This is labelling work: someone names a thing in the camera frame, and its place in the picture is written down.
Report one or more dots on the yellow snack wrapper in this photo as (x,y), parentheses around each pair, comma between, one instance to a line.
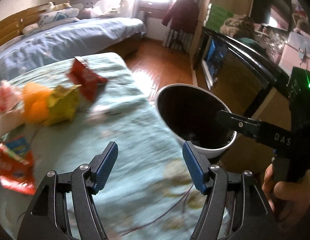
(62,104)

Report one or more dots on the green boxes stack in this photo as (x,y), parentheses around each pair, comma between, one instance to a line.
(216,16)

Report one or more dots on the white black trash bin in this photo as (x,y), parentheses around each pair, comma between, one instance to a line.
(190,113)

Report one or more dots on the brown plush on cabinet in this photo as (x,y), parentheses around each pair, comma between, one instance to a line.
(238,26)

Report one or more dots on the bed with blue sheet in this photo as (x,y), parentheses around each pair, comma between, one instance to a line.
(85,37)

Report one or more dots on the orange white plastic bag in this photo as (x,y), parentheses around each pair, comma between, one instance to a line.
(9,96)

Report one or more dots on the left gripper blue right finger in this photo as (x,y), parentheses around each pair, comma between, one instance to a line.
(198,167)

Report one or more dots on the pink storage box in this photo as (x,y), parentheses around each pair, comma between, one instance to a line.
(296,52)

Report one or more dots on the floral teal tablecloth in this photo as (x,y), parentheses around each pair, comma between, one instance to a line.
(149,193)

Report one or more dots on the dark red hanging jacket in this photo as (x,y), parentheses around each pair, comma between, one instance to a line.
(182,16)

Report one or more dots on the plush toys on pillows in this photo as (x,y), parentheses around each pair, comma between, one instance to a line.
(56,7)

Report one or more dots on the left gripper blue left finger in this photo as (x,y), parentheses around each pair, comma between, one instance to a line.
(102,165)

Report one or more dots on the red snack wrapper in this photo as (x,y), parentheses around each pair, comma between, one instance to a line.
(80,74)

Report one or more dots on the television screen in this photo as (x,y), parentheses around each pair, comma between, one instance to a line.
(272,13)

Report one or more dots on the white foam block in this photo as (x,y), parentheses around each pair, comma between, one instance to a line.
(10,121)

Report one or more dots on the person's right hand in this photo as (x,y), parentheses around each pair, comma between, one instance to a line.
(297,196)

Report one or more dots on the wooden headboard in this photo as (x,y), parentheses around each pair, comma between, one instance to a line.
(13,25)

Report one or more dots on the black sideboard cabinet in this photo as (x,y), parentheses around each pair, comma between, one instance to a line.
(244,79)

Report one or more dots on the blue white pillow stack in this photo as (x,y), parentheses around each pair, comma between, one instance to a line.
(53,19)

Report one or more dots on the red orange snack box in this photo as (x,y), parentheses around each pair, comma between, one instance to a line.
(16,166)

